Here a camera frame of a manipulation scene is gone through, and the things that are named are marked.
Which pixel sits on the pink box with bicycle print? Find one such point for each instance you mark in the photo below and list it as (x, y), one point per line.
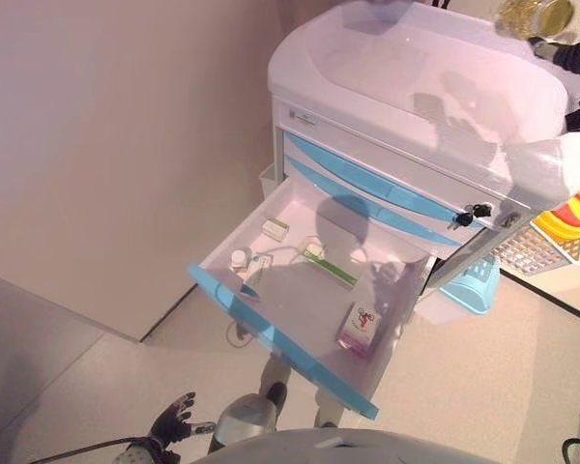
(360, 328)

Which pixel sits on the robot left leg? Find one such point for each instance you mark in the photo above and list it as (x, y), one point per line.
(244, 420)

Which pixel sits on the blue white medicine box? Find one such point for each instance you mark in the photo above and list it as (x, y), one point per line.
(260, 268)

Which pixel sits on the white mesh side basket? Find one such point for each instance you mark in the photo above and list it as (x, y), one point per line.
(527, 251)

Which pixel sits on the yellow round medicine jar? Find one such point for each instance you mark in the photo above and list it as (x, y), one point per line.
(556, 14)

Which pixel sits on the white bin with blue lid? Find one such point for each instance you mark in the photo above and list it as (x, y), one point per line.
(473, 285)

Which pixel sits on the blue white cart drawer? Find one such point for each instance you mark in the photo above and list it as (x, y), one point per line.
(338, 186)
(357, 169)
(295, 309)

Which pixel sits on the robot right arm silver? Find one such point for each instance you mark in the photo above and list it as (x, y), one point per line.
(560, 164)

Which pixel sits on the white medicine bottle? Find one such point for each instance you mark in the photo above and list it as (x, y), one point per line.
(239, 258)

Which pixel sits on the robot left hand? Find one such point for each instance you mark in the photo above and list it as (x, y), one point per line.
(174, 425)

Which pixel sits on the grey robot torso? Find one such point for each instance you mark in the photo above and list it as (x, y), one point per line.
(367, 449)

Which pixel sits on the white medical cart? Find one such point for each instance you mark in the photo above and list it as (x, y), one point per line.
(391, 72)

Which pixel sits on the robot left arm silver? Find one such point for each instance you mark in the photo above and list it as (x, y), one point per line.
(135, 454)

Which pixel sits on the small green white box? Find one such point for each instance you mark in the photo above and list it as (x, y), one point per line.
(276, 228)

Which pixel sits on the long green white box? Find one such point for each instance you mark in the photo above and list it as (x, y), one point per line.
(331, 268)

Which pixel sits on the clear side bin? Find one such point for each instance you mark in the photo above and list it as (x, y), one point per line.
(267, 181)

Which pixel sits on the black cart keys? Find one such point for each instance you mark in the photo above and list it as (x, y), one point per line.
(464, 221)

